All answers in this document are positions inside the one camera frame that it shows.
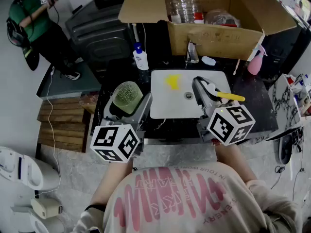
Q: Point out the pink spray bottle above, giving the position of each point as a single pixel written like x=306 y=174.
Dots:
x=254 y=65

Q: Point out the black wristband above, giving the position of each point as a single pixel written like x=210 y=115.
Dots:
x=94 y=207

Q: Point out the beige shirt with pink print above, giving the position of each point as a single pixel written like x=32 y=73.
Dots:
x=243 y=203

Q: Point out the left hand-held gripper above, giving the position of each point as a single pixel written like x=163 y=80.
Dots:
x=114 y=139

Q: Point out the person's right forearm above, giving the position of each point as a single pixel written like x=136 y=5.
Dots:
x=235 y=161

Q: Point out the small white soap bar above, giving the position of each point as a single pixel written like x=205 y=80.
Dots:
x=208 y=61

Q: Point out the black cabinet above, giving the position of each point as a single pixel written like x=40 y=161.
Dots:
x=279 y=50

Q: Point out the white blue pump soap bottle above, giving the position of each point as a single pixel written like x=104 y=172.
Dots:
x=141 y=59

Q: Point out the brown wooden pallet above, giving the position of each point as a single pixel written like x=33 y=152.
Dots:
x=63 y=125

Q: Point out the beige power adapter box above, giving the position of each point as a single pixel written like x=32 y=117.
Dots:
x=46 y=207

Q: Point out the white toilet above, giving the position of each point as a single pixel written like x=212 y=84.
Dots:
x=24 y=169

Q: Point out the yellow handled bottle brush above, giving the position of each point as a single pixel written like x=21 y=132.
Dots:
x=230 y=96

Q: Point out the large clear plastic bottle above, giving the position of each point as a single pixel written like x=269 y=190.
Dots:
x=184 y=6

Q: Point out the grey raised platform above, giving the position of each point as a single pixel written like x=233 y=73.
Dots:
x=73 y=86

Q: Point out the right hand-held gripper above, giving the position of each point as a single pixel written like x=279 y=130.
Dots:
x=230 y=125

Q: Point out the chrome faucet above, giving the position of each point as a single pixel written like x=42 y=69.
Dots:
x=193 y=52

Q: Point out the person's left forearm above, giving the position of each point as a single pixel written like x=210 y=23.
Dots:
x=114 y=181

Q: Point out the brown mottled board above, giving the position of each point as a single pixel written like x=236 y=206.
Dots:
x=88 y=103

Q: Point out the black oval device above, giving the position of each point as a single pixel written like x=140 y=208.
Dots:
x=285 y=149

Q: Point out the thin wooden stick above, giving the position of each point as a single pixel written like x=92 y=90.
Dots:
x=236 y=67

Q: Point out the marble pattern storage rack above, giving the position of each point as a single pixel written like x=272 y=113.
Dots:
x=281 y=101

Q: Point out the red white container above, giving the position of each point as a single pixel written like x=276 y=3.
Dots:
x=199 y=18

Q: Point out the clear plastic bag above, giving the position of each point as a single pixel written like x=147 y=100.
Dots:
x=221 y=18

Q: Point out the black washing machine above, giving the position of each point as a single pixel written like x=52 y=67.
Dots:
x=97 y=40

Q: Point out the white plastic appliance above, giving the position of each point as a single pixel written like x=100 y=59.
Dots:
x=48 y=223

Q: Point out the open cardboard box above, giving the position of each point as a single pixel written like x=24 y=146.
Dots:
x=218 y=42

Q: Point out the white rectangular sink basin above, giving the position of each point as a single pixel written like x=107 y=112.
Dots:
x=167 y=103

